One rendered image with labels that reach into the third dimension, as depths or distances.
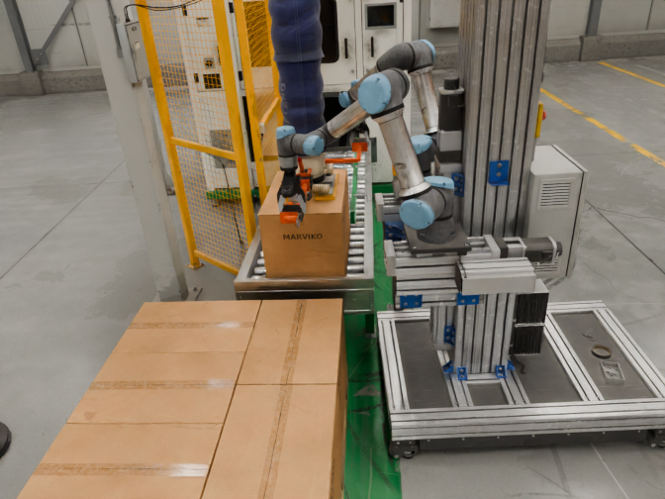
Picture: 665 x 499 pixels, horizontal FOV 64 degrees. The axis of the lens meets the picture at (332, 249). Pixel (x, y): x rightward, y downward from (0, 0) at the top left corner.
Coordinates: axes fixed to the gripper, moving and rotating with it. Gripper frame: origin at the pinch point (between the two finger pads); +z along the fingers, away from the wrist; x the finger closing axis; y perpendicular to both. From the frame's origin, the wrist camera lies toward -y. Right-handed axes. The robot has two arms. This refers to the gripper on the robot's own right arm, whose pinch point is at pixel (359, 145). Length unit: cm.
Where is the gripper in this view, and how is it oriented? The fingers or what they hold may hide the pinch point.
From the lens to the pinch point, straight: 303.6
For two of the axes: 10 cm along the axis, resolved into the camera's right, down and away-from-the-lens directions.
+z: 0.6, 8.8, 4.7
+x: 10.0, -0.2, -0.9
